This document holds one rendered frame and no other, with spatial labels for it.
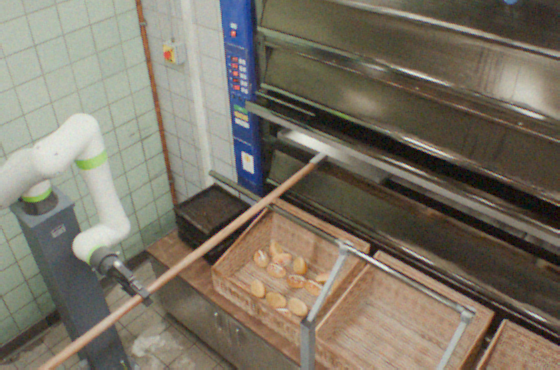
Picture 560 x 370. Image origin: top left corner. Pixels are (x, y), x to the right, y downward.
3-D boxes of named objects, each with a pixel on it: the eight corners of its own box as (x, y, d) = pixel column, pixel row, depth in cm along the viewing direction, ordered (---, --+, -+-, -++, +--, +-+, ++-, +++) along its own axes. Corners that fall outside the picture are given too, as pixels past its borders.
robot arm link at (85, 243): (72, 257, 196) (63, 236, 189) (99, 239, 203) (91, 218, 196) (91, 276, 188) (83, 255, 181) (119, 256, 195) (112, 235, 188)
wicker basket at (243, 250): (277, 235, 280) (275, 194, 264) (368, 285, 249) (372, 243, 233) (212, 290, 251) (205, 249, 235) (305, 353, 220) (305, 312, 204)
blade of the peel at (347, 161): (378, 183, 216) (378, 177, 214) (277, 138, 247) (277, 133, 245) (421, 143, 237) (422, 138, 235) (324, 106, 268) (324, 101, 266)
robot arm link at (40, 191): (9, 203, 202) (-7, 164, 191) (35, 180, 214) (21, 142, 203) (33, 209, 198) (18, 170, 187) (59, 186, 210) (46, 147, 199)
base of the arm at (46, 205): (5, 194, 217) (1, 183, 213) (36, 178, 225) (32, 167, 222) (33, 221, 202) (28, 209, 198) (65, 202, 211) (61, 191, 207)
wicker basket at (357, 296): (373, 289, 247) (378, 247, 231) (482, 352, 215) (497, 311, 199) (307, 356, 219) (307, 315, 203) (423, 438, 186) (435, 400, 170)
